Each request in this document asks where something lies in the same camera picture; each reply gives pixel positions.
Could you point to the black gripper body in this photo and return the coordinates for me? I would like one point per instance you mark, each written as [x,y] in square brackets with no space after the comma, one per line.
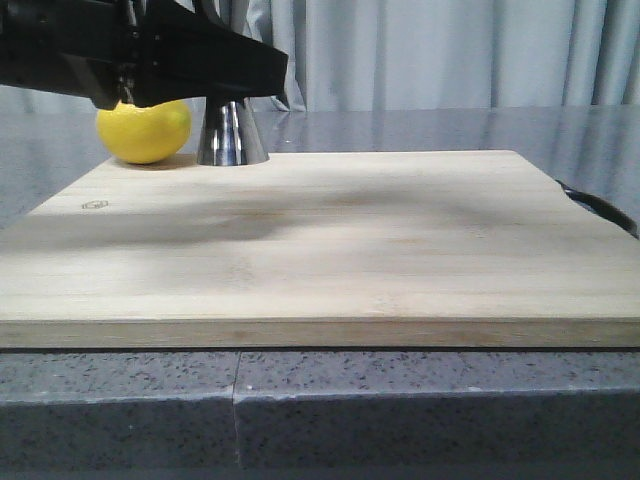
[79,48]

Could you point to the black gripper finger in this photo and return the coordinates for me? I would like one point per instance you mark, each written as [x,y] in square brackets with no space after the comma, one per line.
[185,53]

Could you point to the steel double jigger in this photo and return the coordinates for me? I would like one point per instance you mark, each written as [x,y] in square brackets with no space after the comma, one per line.
[230,136]

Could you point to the yellow lemon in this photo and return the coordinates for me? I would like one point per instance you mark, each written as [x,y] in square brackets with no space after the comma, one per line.
[142,136]

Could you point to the grey curtain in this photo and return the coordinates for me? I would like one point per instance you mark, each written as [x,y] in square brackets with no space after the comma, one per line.
[413,55]

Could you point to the light wooden cutting board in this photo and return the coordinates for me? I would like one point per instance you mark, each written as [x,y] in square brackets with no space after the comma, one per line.
[414,249]

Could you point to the black cutting board strap handle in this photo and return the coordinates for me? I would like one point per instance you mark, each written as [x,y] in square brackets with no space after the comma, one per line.
[601,208]

